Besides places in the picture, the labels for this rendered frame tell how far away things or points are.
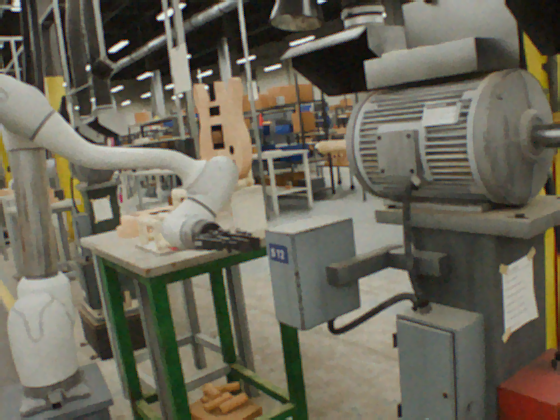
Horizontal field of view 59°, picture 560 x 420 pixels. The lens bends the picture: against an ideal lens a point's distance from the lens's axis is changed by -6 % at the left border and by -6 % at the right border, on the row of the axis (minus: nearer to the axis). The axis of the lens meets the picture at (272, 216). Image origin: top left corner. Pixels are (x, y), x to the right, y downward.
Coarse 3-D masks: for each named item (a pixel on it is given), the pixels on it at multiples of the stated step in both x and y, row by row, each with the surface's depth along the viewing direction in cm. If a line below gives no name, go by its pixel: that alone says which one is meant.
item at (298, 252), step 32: (288, 224) 108; (320, 224) 104; (352, 224) 107; (288, 256) 101; (320, 256) 103; (352, 256) 108; (288, 288) 103; (320, 288) 103; (352, 288) 108; (288, 320) 105; (320, 320) 104
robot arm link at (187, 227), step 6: (186, 222) 137; (192, 222) 135; (198, 222) 135; (186, 228) 135; (192, 228) 134; (180, 234) 137; (186, 234) 135; (186, 240) 136; (192, 240) 134; (186, 246) 138; (192, 246) 135
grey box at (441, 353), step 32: (416, 288) 100; (416, 320) 98; (448, 320) 95; (480, 320) 95; (416, 352) 98; (448, 352) 92; (480, 352) 96; (416, 384) 100; (448, 384) 93; (480, 384) 97; (416, 416) 101; (448, 416) 94; (480, 416) 98
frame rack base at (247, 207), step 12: (240, 192) 198; (252, 192) 201; (228, 204) 197; (240, 204) 198; (252, 204) 201; (240, 216) 199; (252, 216) 202; (264, 216) 205; (240, 228) 199; (252, 228) 202; (264, 228) 205
